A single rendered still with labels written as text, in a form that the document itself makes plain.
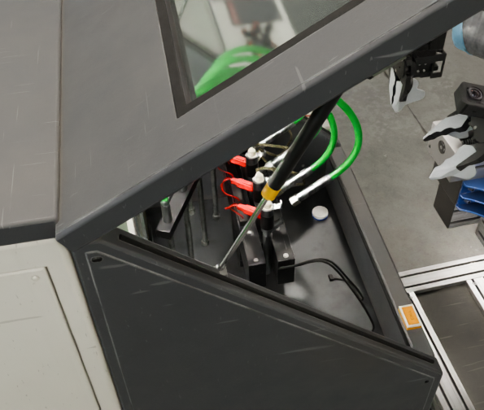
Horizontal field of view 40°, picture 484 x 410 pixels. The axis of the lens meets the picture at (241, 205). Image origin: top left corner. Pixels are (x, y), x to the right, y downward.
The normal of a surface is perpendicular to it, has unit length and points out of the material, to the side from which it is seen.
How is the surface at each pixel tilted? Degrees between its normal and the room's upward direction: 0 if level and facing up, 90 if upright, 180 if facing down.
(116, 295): 90
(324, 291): 0
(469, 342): 0
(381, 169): 0
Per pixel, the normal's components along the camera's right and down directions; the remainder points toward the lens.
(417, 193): -0.03, -0.69
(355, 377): 0.18, 0.70
